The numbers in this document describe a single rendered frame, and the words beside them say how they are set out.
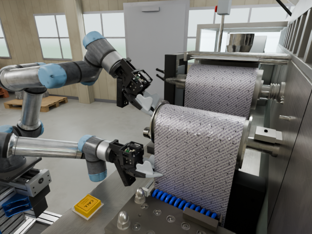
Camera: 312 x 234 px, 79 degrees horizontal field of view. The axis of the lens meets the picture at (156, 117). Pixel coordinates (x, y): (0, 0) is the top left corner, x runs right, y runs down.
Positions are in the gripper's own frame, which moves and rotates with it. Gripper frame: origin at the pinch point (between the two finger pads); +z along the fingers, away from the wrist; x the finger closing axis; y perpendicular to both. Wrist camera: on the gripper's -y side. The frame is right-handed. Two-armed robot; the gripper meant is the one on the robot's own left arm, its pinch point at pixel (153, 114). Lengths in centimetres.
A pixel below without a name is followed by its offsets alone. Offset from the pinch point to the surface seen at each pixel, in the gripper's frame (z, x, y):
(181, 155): 15.6, -8.0, 3.3
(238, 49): 0, 64, 24
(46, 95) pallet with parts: -266, 211, -362
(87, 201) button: 6.6, -17.2, -38.7
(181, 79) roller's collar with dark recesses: -4.5, 20.5, 7.4
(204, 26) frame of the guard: -30, 94, 17
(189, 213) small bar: 28.8, -13.6, -4.2
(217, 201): 31.8, -8.0, 1.9
